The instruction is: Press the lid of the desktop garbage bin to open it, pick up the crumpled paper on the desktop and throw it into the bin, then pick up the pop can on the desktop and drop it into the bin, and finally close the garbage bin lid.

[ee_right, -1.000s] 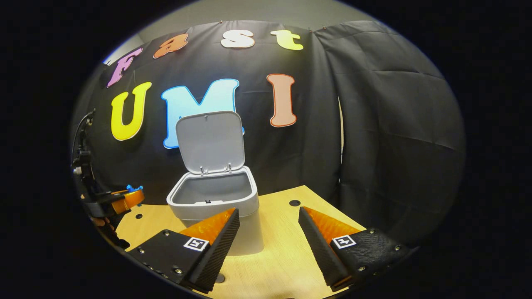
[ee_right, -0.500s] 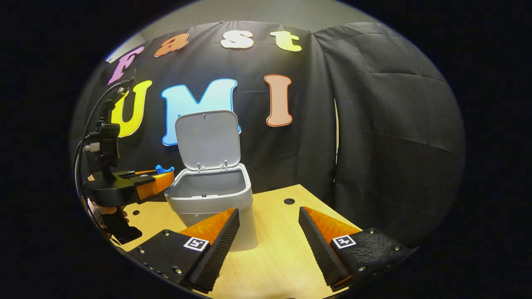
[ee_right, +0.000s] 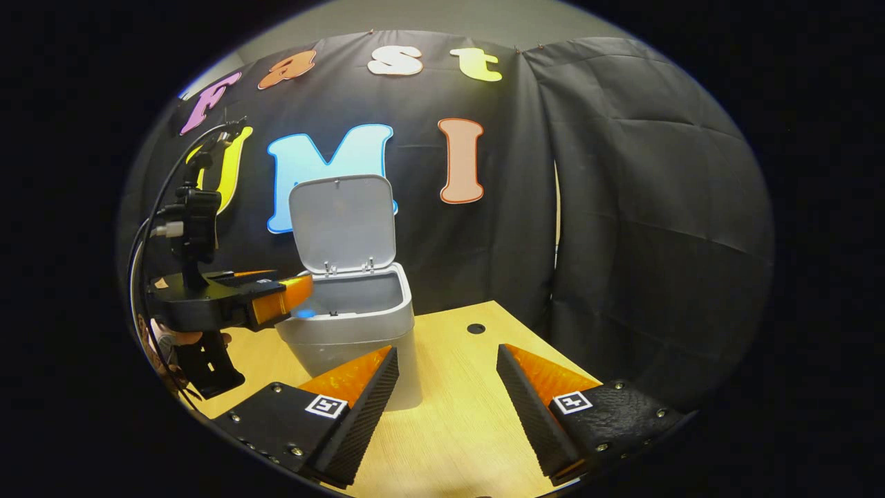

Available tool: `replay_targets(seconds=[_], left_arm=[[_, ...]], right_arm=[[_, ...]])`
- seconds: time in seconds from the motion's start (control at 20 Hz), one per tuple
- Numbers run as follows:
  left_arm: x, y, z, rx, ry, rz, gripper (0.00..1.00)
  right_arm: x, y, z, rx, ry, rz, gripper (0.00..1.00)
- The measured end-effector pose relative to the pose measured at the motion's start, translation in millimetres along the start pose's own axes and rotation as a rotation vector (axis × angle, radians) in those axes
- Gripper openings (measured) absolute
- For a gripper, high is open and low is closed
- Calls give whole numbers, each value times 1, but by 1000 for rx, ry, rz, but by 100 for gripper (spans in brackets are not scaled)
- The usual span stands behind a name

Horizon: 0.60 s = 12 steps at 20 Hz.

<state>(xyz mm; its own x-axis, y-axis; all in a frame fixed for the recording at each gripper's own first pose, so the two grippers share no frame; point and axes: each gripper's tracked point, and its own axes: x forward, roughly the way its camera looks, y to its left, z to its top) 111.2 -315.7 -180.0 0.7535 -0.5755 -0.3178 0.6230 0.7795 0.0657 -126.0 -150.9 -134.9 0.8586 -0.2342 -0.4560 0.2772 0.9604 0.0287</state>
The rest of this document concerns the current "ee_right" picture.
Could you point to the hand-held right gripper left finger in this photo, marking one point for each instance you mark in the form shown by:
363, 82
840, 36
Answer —
356, 429

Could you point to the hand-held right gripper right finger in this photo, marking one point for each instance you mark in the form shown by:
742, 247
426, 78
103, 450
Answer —
532, 422

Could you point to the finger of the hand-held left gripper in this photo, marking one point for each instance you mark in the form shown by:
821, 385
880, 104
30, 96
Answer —
259, 277
283, 297

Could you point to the blue paper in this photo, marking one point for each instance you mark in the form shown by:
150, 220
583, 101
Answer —
304, 313

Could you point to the white desktop garbage bin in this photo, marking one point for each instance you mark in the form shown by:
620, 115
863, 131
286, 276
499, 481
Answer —
346, 228

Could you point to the wooden desktop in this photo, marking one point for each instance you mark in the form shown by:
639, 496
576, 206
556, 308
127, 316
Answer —
449, 415

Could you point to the black backdrop cloth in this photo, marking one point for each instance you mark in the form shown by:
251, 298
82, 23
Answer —
622, 242

